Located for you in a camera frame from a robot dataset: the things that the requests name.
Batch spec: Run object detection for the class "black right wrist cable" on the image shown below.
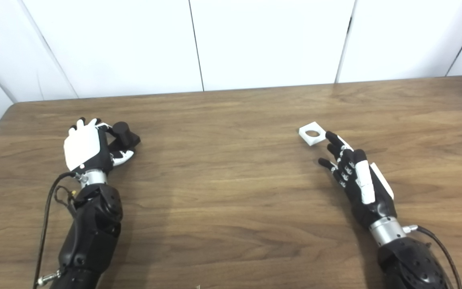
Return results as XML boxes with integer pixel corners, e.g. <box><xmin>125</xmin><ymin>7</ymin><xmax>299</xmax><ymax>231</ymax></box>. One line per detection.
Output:
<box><xmin>403</xmin><ymin>224</ymin><xmax>462</xmax><ymax>289</ymax></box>

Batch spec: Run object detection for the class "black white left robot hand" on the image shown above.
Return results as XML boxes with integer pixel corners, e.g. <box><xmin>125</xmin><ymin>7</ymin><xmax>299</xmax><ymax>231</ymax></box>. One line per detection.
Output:
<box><xmin>63</xmin><ymin>117</ymin><xmax>136</xmax><ymax>175</ymax></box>

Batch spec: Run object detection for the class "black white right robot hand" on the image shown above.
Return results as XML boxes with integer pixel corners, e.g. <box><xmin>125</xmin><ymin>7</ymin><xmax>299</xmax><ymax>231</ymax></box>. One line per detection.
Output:
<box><xmin>318</xmin><ymin>131</ymin><xmax>398</xmax><ymax>229</ymax></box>

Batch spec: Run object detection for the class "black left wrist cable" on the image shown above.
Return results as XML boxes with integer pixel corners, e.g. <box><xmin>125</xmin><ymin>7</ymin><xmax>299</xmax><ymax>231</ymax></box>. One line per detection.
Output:
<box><xmin>34</xmin><ymin>172</ymin><xmax>80</xmax><ymax>289</ymax></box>

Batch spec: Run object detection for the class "white square piece with hole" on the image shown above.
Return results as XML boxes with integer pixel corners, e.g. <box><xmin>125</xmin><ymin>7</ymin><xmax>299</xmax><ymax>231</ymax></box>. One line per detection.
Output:
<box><xmin>298</xmin><ymin>122</ymin><xmax>325</xmax><ymax>146</ymax></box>

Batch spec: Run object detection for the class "black peg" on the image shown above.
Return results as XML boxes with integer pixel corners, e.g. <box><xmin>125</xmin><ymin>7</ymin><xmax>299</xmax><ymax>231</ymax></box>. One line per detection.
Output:
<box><xmin>109</xmin><ymin>122</ymin><xmax>141</xmax><ymax>155</ymax></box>

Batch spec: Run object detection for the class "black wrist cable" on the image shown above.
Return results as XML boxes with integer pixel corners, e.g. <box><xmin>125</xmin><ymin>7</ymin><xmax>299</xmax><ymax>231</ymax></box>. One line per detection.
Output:
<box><xmin>403</xmin><ymin>224</ymin><xmax>462</xmax><ymax>289</ymax></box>
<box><xmin>34</xmin><ymin>172</ymin><xmax>80</xmax><ymax>289</ymax></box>

